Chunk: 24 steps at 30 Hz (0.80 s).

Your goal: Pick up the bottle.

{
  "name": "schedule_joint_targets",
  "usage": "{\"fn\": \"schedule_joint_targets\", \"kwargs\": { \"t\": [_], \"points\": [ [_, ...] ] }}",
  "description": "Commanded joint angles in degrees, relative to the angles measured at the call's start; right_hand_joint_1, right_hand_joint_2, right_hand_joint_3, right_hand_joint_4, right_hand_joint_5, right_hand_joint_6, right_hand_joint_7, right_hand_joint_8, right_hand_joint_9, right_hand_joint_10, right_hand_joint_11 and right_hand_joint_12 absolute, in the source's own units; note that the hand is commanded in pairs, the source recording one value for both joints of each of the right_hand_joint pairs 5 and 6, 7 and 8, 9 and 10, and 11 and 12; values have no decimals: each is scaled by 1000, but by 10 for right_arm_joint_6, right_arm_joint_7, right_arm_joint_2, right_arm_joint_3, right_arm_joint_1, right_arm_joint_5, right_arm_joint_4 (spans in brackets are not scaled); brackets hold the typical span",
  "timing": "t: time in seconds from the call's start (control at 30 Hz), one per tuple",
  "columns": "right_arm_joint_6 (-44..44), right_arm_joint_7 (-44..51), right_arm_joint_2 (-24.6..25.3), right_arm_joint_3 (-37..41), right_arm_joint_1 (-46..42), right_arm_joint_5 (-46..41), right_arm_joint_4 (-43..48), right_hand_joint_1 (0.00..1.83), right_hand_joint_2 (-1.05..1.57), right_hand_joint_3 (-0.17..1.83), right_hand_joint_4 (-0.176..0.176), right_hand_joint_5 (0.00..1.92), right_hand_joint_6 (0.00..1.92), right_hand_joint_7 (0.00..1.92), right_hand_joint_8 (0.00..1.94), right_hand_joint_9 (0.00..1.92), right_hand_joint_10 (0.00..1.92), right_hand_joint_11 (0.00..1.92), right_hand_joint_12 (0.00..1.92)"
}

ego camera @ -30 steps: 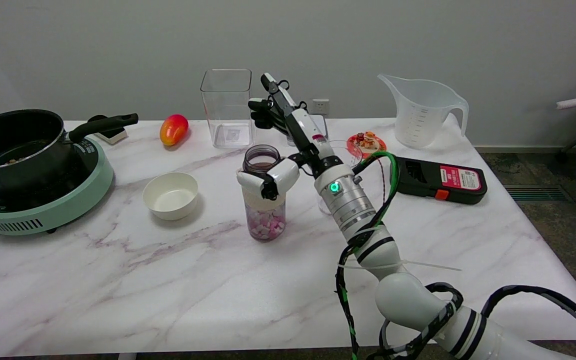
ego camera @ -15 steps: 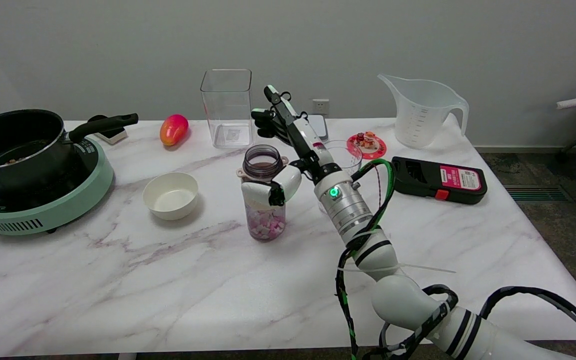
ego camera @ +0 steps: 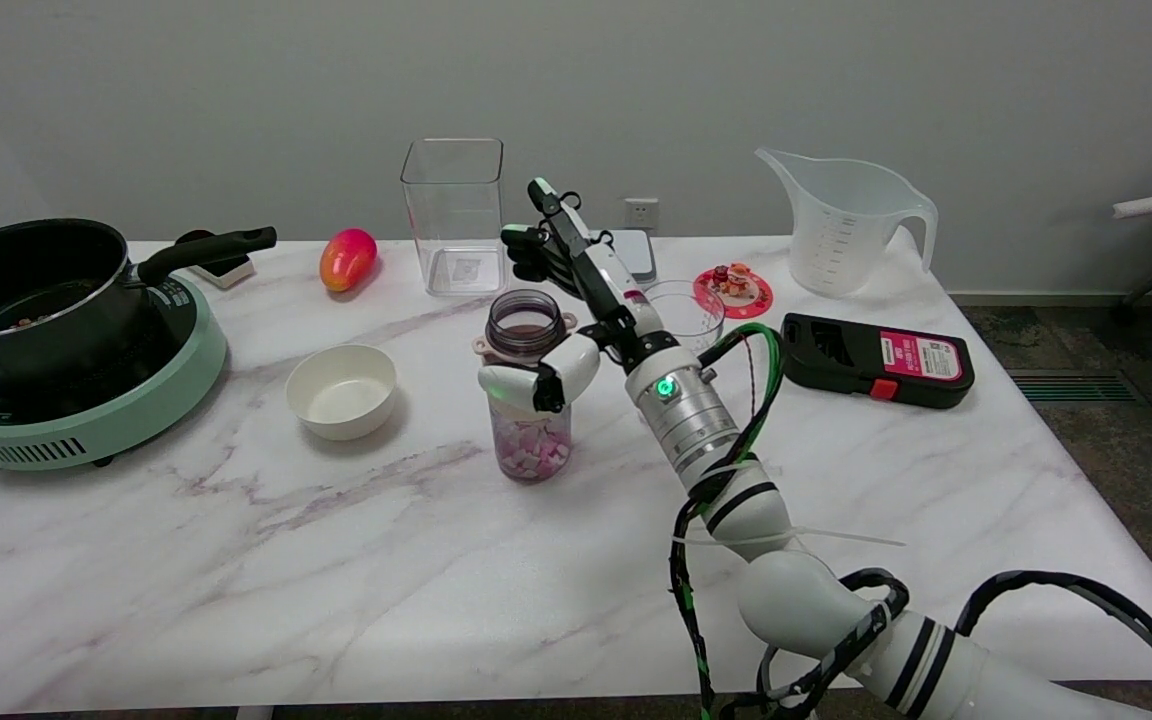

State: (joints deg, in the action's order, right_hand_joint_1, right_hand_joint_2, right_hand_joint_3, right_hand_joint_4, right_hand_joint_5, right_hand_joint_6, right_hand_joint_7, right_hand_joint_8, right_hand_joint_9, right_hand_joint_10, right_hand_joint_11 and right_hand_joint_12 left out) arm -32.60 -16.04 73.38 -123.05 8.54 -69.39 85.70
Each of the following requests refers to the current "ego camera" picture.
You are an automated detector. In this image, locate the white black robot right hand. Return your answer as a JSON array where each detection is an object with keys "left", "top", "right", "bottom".
[{"left": 478, "top": 178, "right": 697, "bottom": 413}]

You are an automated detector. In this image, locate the clear bottle with pink candy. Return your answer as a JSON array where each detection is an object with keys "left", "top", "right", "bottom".
[{"left": 473, "top": 289, "right": 577, "bottom": 484}]

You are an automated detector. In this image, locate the white grey kitchen scale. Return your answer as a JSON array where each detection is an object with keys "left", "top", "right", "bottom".
[{"left": 586, "top": 229, "right": 657, "bottom": 286}]

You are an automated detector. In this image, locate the clear plastic measuring cup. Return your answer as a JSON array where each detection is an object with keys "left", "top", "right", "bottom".
[{"left": 641, "top": 280, "right": 726, "bottom": 358}]

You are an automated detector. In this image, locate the red round coaster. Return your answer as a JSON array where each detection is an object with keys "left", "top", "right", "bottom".
[{"left": 693, "top": 265, "right": 774, "bottom": 320}]

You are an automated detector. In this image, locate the clear square plastic container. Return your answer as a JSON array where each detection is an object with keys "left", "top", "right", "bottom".
[{"left": 400, "top": 138, "right": 506, "bottom": 298}]

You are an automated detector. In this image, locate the translucent measuring jug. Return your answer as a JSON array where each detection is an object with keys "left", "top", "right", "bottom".
[{"left": 755, "top": 147, "right": 939, "bottom": 299}]

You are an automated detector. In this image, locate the black box with red label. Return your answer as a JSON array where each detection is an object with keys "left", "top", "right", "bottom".
[{"left": 779, "top": 312, "right": 976, "bottom": 410}]

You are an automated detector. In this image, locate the red yellow mango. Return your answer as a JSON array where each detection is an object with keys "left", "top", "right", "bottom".
[{"left": 319, "top": 228, "right": 379, "bottom": 294}]

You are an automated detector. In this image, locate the white bowl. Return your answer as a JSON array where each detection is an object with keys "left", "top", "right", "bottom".
[{"left": 285, "top": 344, "right": 398, "bottom": 442}]

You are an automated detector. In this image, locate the white block with black top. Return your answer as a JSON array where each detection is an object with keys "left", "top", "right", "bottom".
[{"left": 176, "top": 230, "right": 257, "bottom": 291}]

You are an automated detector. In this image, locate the floor vent grille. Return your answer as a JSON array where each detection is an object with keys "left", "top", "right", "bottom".
[{"left": 1011, "top": 372, "right": 1143, "bottom": 404}]

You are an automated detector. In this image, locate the green induction cooker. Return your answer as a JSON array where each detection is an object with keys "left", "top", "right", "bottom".
[{"left": 0, "top": 268, "right": 229, "bottom": 472}]

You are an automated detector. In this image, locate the black looping cable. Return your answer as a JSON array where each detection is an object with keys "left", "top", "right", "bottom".
[{"left": 954, "top": 570, "right": 1152, "bottom": 720}]

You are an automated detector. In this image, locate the black pot with handle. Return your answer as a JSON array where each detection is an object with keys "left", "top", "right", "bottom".
[{"left": 0, "top": 218, "right": 278, "bottom": 387}]

